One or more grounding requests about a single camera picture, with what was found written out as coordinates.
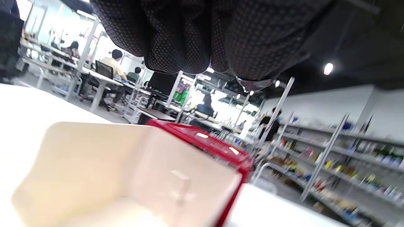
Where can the metal storage shelf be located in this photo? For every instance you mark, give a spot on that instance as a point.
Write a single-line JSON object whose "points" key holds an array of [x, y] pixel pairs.
{"points": [[329, 148]]}

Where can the cream tea bag box drawer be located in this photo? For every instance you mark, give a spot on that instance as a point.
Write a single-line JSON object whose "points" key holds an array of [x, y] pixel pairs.
{"points": [[94, 164]]}

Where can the white desk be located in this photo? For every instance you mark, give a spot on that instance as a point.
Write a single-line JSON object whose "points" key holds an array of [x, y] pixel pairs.
{"points": [[97, 94]]}

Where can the large black monitor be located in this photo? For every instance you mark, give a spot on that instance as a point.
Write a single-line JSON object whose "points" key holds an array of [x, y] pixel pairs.
{"points": [[161, 83]]}

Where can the red tea bag box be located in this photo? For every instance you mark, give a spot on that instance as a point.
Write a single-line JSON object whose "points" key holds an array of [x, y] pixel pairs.
{"points": [[208, 142]]}

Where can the round ceiling light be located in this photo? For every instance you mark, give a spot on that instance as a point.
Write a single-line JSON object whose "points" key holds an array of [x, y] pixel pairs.
{"points": [[328, 68]]}

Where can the white post with sign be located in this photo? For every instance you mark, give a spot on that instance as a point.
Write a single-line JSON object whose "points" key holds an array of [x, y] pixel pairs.
{"points": [[175, 86]]}

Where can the white metal post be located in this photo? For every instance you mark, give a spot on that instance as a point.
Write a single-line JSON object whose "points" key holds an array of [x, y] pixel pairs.
{"points": [[85, 50], [281, 104]]}

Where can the dark wood desktop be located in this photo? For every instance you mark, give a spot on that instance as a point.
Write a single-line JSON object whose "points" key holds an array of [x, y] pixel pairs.
{"points": [[157, 114]]}

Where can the black office chair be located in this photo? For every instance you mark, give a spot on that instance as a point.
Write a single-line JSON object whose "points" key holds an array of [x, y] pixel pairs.
{"points": [[104, 69]]}

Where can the green board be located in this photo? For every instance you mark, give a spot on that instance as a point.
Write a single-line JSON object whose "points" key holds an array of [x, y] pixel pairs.
{"points": [[181, 96]]}

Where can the row of shelf goods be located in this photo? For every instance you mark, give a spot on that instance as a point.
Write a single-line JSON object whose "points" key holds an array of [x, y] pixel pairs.
{"points": [[382, 159]]}

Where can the person's left hand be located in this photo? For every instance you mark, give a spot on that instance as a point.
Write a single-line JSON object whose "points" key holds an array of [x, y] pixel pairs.
{"points": [[205, 31]]}

